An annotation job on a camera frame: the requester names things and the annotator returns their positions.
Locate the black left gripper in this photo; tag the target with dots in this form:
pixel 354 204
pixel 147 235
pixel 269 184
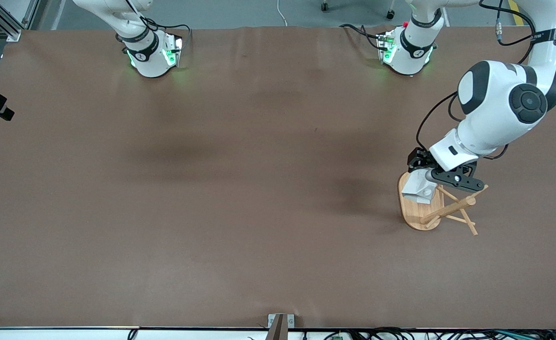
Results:
pixel 420 159

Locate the white hexagonal cup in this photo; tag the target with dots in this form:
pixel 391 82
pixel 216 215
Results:
pixel 417 189

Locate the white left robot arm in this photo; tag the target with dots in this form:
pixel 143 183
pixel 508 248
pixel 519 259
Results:
pixel 495 104

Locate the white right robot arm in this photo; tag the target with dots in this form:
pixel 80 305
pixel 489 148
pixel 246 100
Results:
pixel 146 59

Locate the wooden cup rack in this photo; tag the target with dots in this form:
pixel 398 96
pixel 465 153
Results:
pixel 415 213

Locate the brown table cover sheet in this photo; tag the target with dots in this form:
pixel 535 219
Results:
pixel 278 189

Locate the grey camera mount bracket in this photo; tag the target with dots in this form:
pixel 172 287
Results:
pixel 272 321

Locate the dark camera support post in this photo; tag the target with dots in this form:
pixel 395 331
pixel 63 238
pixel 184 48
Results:
pixel 278 331

